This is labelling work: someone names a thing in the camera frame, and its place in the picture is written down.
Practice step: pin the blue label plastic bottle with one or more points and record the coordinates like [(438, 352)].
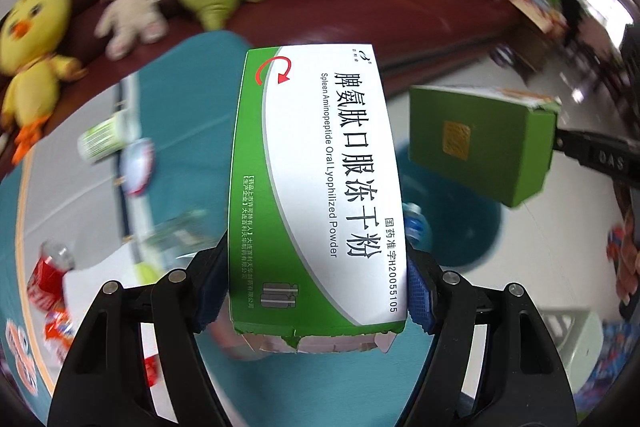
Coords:
[(417, 227)]

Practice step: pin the small red wrapper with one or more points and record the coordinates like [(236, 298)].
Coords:
[(152, 367)]

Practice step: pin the lime green round container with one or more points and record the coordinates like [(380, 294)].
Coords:
[(145, 272)]

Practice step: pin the yellow duck plush toy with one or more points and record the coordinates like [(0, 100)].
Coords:
[(35, 37)]

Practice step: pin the white green plastic bottle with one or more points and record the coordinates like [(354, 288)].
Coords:
[(105, 137)]

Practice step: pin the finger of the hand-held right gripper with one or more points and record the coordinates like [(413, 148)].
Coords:
[(600, 157)]

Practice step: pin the dark furniture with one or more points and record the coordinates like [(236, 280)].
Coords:
[(600, 47)]

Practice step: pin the beige bear plush toy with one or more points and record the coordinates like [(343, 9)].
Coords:
[(130, 7)]

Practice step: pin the red soda can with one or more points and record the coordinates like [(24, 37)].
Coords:
[(45, 282)]

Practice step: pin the white plastic basket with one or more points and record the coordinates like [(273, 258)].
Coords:
[(575, 342)]

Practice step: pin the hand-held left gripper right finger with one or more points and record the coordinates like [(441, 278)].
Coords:
[(420, 292)]

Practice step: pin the clear plastic bottle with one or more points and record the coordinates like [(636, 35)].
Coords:
[(175, 232)]

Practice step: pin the green cardboard box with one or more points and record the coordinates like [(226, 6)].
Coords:
[(480, 147)]

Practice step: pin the teal white tablecloth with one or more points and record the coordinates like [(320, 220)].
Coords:
[(190, 107)]

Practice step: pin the blue patterned mat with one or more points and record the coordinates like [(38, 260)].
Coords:
[(610, 357)]

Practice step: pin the green white medicine box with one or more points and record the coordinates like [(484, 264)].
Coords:
[(320, 182)]

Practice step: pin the colourful toy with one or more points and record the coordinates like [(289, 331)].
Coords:
[(625, 257)]

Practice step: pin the orange snack packet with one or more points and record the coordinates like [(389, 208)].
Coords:
[(60, 332)]

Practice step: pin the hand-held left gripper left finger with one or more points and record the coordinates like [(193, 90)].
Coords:
[(212, 292)]

